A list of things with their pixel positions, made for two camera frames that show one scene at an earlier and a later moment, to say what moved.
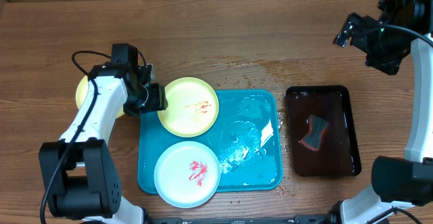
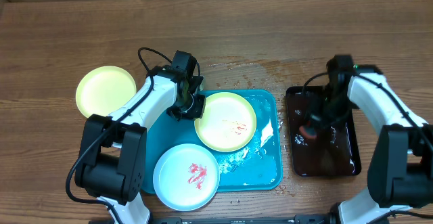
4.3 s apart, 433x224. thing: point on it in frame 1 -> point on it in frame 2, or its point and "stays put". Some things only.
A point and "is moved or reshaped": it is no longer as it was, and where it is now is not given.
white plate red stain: [187, 174] stays put
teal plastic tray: [247, 136] stays put
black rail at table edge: [329, 218] stays put
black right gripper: [390, 63] -> [314, 116]
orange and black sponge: [317, 126] is moved or reshaped
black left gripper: [158, 101] -> [197, 111]
